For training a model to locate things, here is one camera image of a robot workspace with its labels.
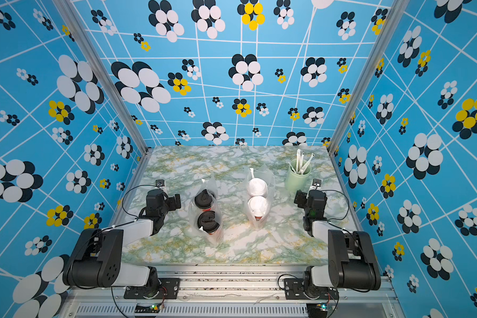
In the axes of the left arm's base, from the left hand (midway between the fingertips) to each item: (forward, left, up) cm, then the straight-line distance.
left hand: (170, 193), depth 94 cm
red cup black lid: (-19, -21, +11) cm, 31 cm away
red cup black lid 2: (-10, -19, +11) cm, 24 cm away
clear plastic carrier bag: (0, -44, +16) cm, 47 cm away
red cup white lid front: (-4, -41, +11) cm, 43 cm away
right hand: (0, -68, +2) cm, 68 cm away
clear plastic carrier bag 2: (-12, -15, +6) cm, 20 cm away
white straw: (-5, -19, +15) cm, 25 cm away
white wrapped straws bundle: (+12, -64, +7) cm, 65 cm away
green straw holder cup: (+5, -61, +8) cm, 61 cm away
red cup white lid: (-14, -41, +13) cm, 45 cm away
